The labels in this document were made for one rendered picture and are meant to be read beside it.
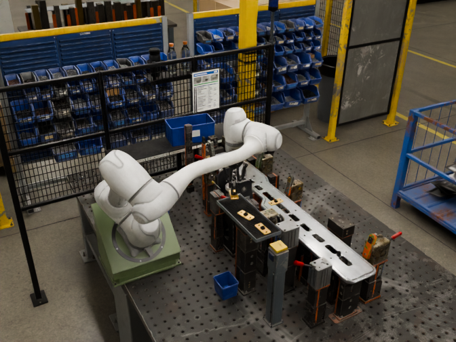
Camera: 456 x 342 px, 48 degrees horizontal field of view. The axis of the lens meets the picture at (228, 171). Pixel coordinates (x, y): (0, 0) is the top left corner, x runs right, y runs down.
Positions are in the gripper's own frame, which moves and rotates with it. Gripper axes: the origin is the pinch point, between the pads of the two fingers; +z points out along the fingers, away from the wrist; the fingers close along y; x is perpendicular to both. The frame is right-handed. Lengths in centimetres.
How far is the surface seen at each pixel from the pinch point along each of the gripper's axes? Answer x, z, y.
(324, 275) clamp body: -40, 24, 37
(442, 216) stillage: 116, 110, 186
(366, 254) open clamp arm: -26, 25, 62
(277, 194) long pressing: 31.6, 25.7, 28.4
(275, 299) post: -38, 39, 16
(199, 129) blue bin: 95, 13, -13
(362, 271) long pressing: -37, 26, 56
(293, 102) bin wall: 282, 74, 93
